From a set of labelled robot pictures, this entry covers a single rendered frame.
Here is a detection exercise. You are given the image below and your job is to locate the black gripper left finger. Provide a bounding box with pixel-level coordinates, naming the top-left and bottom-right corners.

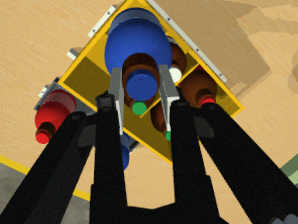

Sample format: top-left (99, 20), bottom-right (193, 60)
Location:
top-left (0, 67), bottom-right (128, 224)

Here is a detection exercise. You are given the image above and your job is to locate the blue bottle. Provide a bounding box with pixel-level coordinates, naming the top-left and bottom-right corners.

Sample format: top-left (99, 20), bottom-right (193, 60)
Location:
top-left (120, 131), bottom-right (130, 170)
top-left (104, 7), bottom-right (172, 101)

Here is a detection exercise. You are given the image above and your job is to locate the grey flat tray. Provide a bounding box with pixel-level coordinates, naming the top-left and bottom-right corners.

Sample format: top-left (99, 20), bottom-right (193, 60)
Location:
top-left (33, 77), bottom-right (140, 152)

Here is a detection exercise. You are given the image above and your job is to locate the brown bottle with white cap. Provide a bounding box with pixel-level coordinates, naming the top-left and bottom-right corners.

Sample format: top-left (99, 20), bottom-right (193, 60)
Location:
top-left (167, 36), bottom-right (187, 83)

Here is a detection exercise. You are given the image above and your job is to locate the brown bottle with green cap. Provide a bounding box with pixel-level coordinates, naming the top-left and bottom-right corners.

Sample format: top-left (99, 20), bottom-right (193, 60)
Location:
top-left (150, 100), bottom-right (170, 141)
top-left (124, 91), bottom-right (156, 115)

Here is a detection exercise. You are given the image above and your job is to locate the brown bottle with red cap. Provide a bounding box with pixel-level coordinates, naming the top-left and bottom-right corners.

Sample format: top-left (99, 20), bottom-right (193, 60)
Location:
top-left (178, 64), bottom-right (217, 108)

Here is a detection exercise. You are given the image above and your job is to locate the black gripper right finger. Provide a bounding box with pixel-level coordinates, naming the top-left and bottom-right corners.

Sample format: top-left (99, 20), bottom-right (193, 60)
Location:
top-left (159, 64), bottom-right (298, 224)

